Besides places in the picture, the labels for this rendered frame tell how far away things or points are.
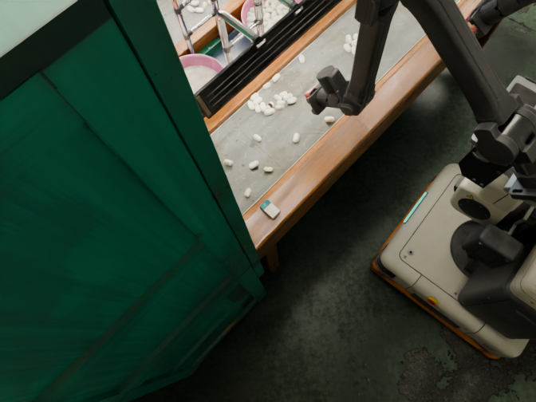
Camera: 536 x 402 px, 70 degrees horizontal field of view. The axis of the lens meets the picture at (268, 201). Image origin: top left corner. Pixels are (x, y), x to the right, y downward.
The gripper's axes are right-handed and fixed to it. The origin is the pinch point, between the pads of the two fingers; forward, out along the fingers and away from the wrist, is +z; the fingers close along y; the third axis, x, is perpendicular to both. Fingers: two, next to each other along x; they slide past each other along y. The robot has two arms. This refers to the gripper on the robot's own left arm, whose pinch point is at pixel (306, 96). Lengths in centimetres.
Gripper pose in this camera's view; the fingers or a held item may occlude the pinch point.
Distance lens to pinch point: 132.2
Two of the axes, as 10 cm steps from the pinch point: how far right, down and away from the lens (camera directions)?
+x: 5.2, 6.6, 5.4
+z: -5.0, -2.8, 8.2
